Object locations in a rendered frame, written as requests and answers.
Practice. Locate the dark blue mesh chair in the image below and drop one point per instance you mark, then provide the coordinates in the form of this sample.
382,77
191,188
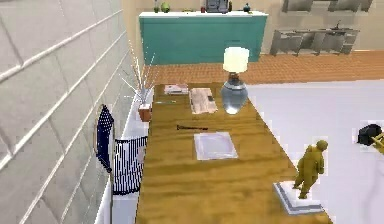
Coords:
126,166

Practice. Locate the green bottle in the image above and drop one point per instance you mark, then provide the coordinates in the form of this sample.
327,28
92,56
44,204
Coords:
156,6

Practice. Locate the black round object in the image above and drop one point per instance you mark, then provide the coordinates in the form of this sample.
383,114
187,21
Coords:
368,134

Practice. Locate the small red cup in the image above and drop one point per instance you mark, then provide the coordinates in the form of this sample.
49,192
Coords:
203,9

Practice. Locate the long wooden table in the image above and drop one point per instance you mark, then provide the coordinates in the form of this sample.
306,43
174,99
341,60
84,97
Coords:
186,180

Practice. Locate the green apple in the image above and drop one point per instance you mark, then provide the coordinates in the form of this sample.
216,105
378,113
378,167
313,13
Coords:
165,7

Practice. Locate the green pencil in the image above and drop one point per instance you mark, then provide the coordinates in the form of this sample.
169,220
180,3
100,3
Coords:
165,102

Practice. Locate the white paper sheet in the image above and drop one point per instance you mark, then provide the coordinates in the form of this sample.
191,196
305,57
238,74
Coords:
215,145

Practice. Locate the grey coffee machine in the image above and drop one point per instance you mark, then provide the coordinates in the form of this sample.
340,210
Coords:
217,5

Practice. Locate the teal counter white top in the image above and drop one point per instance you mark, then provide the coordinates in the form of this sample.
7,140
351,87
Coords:
200,40

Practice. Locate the grey wall cupboard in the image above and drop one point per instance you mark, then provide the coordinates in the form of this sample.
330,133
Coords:
326,5

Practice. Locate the dark teal round pot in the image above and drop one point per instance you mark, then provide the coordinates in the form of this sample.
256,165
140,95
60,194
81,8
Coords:
246,8

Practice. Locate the black pen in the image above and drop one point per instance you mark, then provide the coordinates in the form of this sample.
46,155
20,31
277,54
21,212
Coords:
191,127

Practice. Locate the grey kitchen cupboard unit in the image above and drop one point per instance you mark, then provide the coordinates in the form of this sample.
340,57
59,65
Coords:
313,40

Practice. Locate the folded newspaper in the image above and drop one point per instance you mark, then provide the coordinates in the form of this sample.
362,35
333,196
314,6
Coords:
202,100

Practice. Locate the white twig plant brown pot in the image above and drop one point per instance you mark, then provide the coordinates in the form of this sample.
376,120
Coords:
144,100

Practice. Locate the small white book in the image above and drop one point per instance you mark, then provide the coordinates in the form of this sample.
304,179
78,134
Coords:
176,89

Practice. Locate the yellow figurine on white base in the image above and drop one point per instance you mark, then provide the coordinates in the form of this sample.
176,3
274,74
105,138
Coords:
308,170

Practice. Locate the blue table lamp white shade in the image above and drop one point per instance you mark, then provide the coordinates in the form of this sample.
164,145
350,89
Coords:
234,83

